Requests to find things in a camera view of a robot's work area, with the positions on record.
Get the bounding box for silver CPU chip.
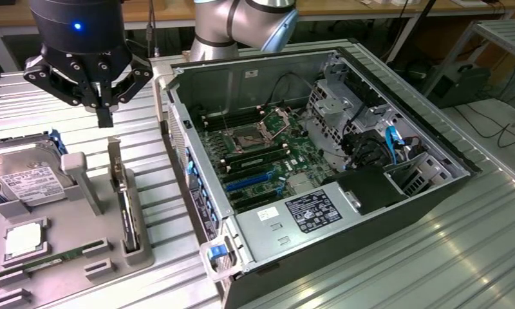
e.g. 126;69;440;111
4;223;44;258

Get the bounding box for long wooden desk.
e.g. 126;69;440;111
0;0;515;72

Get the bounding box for blue wire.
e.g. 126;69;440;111
384;126;403;165

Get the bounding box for grey power supply unit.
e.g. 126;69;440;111
235;182;365;266

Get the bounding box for black plastic shroud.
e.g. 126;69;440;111
336;167;408;217

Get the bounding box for black graphics card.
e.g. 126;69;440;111
106;136;145;254

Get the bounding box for black cable on white table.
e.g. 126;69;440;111
454;96;515;148

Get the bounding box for black curved wire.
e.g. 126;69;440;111
271;73;316;104

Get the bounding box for beige corner bracket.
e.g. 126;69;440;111
153;63;180;124

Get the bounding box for beige bracket with blue clip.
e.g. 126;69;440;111
199;238;239;283

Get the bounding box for metal disk bay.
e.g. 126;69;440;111
383;152;460;198

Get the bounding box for CPU socket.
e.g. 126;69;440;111
229;126;268;153

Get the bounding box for grey parts rack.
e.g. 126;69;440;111
0;153;156;309

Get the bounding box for black expansion slot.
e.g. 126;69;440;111
233;189;280;211

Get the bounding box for silver chipset heatsink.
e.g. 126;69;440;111
288;171;317;191

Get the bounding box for black wire bundle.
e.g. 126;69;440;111
340;131;391;169

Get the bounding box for grey hanging cable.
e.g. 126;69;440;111
145;0;161;56

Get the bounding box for hard disk with white label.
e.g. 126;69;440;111
0;141;68;207

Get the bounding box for green RAM stick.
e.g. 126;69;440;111
8;245;101;274
227;153;289;172

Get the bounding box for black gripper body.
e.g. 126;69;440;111
28;0;134;71

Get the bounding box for open black PC case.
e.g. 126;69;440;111
158;46;484;309

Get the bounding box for metal socket cover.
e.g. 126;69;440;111
259;108;293;135

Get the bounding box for green motherboard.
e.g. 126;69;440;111
192;102;340;215

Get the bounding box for blue disk caddy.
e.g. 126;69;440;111
0;128;69;168

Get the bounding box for silver drive cage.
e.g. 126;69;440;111
303;79;396;162

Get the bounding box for metal slat rack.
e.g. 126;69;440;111
420;17;515;97

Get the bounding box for black box device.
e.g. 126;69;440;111
428;63;491;109

